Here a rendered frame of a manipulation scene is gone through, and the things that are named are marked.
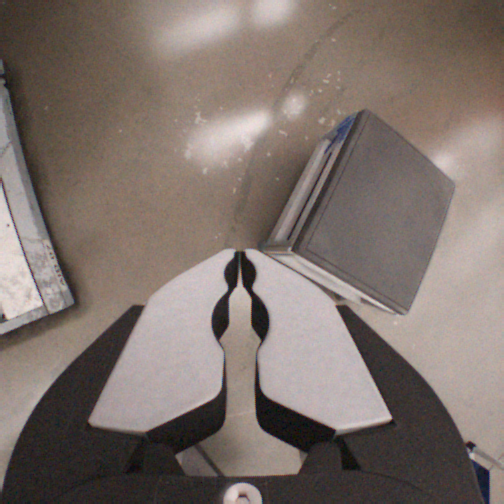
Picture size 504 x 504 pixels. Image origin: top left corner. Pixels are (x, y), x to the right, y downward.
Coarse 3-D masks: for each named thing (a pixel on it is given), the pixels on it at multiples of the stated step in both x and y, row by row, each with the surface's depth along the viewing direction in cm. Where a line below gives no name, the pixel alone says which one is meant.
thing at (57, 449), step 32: (128, 320) 8; (96, 352) 7; (64, 384) 6; (96, 384) 6; (32, 416) 5; (64, 416) 5; (32, 448) 5; (64, 448) 5; (96, 448) 5; (128, 448) 5; (32, 480) 4; (64, 480) 4
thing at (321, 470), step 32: (160, 448) 5; (320, 448) 5; (96, 480) 4; (128, 480) 4; (160, 480) 4; (192, 480) 4; (224, 480) 4; (256, 480) 4; (288, 480) 4; (320, 480) 4; (352, 480) 4; (384, 480) 4
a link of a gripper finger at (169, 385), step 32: (224, 256) 11; (160, 288) 9; (192, 288) 9; (224, 288) 9; (160, 320) 8; (192, 320) 8; (224, 320) 9; (128, 352) 7; (160, 352) 7; (192, 352) 7; (224, 352) 7; (128, 384) 6; (160, 384) 6; (192, 384) 6; (224, 384) 7; (96, 416) 5; (128, 416) 5; (160, 416) 6; (192, 416) 6; (224, 416) 7
